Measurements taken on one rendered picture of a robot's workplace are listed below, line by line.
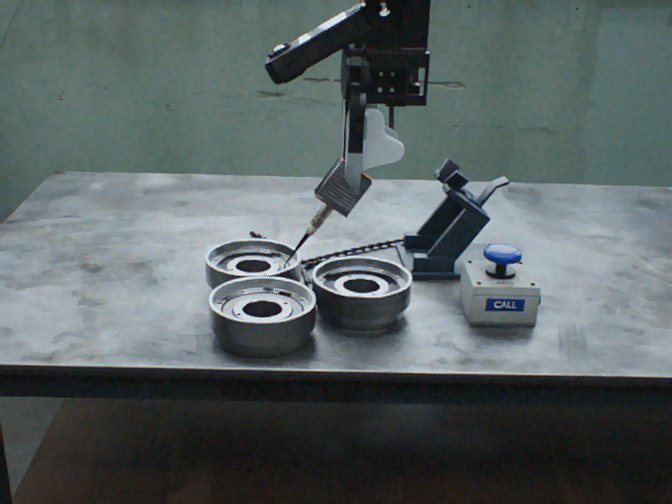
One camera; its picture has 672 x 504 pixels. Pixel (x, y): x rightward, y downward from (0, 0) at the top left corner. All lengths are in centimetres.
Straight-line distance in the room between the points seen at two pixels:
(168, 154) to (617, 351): 187
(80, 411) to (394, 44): 67
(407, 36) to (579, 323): 35
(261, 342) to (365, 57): 29
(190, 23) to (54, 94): 45
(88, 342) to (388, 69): 40
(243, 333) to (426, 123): 178
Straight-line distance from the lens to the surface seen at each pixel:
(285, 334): 79
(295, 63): 84
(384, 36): 85
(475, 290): 87
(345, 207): 89
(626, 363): 86
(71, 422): 119
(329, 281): 89
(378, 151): 86
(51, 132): 261
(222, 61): 246
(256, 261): 94
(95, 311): 91
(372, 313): 84
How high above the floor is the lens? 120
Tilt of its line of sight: 23 degrees down
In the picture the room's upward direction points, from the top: 2 degrees clockwise
